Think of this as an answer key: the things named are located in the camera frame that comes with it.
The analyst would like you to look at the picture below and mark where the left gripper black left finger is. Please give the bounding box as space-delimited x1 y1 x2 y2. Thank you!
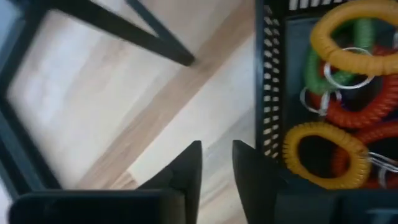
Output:
138 140 203 224

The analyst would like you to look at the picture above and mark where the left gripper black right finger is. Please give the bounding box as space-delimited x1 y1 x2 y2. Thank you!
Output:
232 139 340 224

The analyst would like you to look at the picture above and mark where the yellow coil keychain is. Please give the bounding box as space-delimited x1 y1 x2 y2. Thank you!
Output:
310 0 398 77
282 121 373 190

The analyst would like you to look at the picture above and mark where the black plastic basket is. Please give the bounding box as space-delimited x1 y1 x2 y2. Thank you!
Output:
254 0 398 191

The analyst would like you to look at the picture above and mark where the green coil keychain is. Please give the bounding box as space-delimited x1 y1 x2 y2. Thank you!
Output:
304 18 376 96

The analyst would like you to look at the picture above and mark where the wooden shelf with black legs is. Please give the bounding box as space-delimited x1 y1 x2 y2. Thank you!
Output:
0 0 196 200

